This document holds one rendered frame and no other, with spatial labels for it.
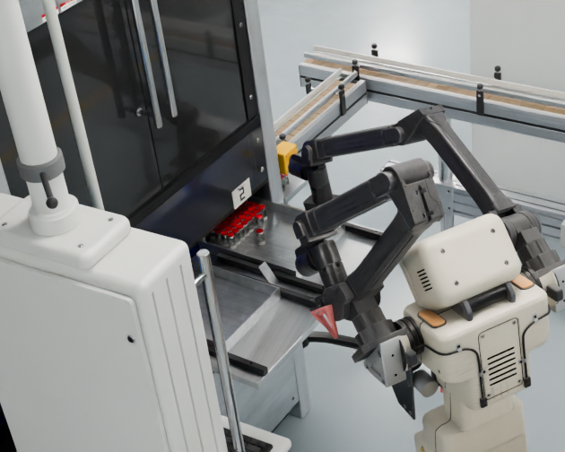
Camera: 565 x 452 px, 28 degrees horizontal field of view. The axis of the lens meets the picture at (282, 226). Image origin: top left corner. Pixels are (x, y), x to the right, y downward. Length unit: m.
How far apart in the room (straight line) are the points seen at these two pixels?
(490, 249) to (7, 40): 1.06
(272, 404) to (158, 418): 1.52
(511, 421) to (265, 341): 0.67
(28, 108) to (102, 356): 0.51
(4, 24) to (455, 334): 1.08
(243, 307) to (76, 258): 1.00
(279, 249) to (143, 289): 1.21
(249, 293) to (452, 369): 0.87
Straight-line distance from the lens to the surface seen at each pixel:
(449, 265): 2.34
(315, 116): 3.77
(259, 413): 3.69
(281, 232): 3.30
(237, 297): 3.07
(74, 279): 2.15
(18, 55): 2.02
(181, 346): 2.21
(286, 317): 2.98
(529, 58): 4.38
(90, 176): 2.61
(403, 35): 6.43
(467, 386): 2.45
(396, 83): 3.91
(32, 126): 2.07
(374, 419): 3.93
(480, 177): 2.66
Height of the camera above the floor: 2.76
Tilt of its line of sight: 34 degrees down
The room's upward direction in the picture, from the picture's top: 8 degrees counter-clockwise
